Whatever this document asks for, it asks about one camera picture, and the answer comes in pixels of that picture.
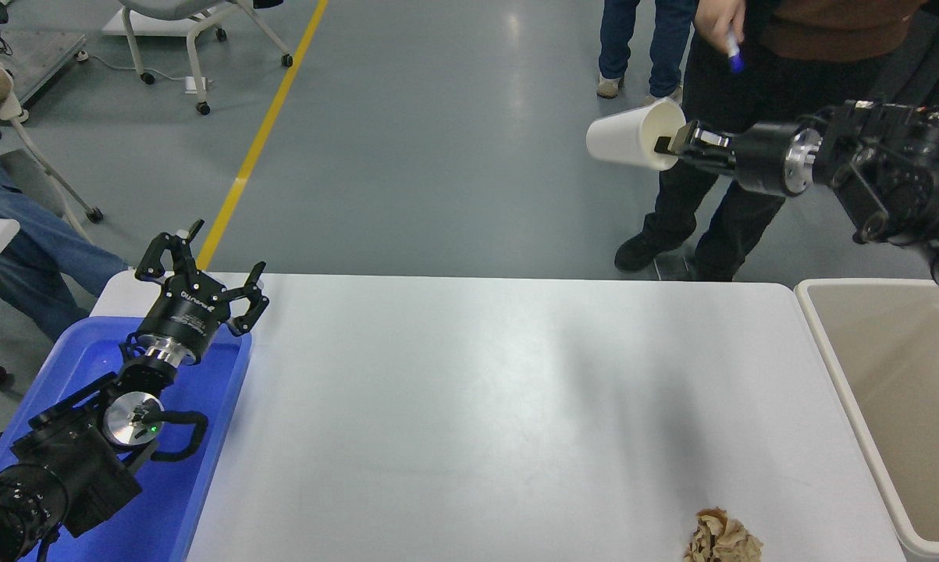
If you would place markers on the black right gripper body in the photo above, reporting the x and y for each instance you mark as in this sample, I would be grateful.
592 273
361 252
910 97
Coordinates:
762 160

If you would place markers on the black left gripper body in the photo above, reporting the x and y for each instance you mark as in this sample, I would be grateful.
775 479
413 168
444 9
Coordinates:
184 312

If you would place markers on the white paper cup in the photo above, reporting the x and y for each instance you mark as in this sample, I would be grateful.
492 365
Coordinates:
625 136

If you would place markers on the blue and white pen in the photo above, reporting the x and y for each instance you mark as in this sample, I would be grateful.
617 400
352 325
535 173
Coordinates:
735 58

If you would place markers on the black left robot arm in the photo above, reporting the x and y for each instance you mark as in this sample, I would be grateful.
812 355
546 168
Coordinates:
71 460

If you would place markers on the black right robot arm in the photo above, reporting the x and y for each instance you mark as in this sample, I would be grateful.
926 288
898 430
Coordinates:
890 164

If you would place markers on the crumpled tan paper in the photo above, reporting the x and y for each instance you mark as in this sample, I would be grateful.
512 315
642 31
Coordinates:
719 538

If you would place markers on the person's right hand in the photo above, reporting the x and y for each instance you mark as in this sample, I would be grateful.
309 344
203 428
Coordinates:
719 23

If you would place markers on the person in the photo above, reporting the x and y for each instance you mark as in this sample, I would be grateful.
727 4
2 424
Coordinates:
40 250
758 86
649 39

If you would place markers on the grey metal floor plate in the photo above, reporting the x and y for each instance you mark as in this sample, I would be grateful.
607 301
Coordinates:
674 268

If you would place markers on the blue plastic tray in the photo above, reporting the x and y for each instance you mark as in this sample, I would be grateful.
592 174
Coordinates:
196 437

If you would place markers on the white chair grey seat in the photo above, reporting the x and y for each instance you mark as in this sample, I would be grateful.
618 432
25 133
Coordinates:
33 179

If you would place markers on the white power strip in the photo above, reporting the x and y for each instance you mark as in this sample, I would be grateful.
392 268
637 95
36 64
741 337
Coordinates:
196 83

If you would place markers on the dark coat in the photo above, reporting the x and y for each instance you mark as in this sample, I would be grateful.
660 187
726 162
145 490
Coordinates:
930 55

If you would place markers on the grey platform cart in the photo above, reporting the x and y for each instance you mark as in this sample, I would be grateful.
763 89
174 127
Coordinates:
41 55

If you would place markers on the white castor chair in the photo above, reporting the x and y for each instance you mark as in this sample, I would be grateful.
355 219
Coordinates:
192 23

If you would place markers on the large pale bin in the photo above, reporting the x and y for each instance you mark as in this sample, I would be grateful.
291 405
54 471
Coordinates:
906 406

